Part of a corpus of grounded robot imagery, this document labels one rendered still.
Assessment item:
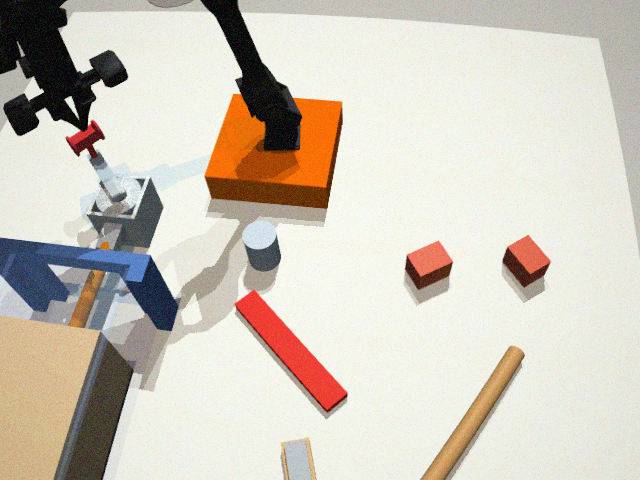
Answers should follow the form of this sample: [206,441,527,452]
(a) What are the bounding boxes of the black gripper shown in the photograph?
[3,48,128,136]

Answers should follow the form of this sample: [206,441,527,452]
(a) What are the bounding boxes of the grey cylinder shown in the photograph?
[242,221,281,272]

